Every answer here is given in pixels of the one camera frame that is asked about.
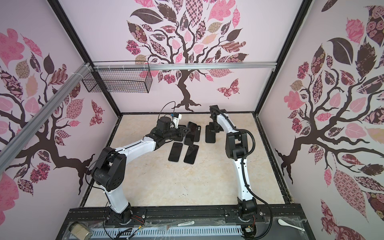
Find roll of brown tape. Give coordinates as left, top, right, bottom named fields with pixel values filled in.
left=69, top=222, right=93, bottom=240

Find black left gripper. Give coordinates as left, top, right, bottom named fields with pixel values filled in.
left=164, top=125, right=190, bottom=140

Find aluminium rail left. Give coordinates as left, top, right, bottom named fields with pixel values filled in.
left=1, top=63, right=91, bottom=173

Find white slotted cable duct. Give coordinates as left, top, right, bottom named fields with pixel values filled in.
left=91, top=226, right=243, bottom=240

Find black wire basket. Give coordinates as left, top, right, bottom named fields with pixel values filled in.
left=82, top=60, right=153, bottom=94

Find black phone case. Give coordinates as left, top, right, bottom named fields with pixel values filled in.
left=205, top=125, right=216, bottom=144
left=173, top=125, right=188, bottom=142
left=194, top=126, right=201, bottom=143

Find white plastic spoon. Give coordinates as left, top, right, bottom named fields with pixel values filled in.
left=278, top=219, right=305, bottom=232

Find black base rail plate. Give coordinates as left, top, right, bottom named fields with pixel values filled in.
left=56, top=204, right=315, bottom=240

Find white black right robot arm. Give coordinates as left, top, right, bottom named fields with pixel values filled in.
left=210, top=105, right=258, bottom=220

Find aluminium rail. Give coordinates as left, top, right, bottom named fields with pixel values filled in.
left=1, top=63, right=91, bottom=173
left=93, top=62, right=277, bottom=71

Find black left camera cable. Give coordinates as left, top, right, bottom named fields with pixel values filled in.
left=158, top=101, right=178, bottom=119

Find black corrugated cable conduit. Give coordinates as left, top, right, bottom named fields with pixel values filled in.
left=209, top=105, right=274, bottom=240

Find aluminium rail back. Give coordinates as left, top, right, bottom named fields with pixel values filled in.
left=93, top=62, right=277, bottom=71

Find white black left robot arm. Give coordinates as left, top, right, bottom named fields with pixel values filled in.
left=91, top=114, right=188, bottom=225

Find blue edged black smartphone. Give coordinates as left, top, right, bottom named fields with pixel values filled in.
left=168, top=142, right=183, bottom=163

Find purple smartphone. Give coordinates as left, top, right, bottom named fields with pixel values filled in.
left=184, top=145, right=199, bottom=165

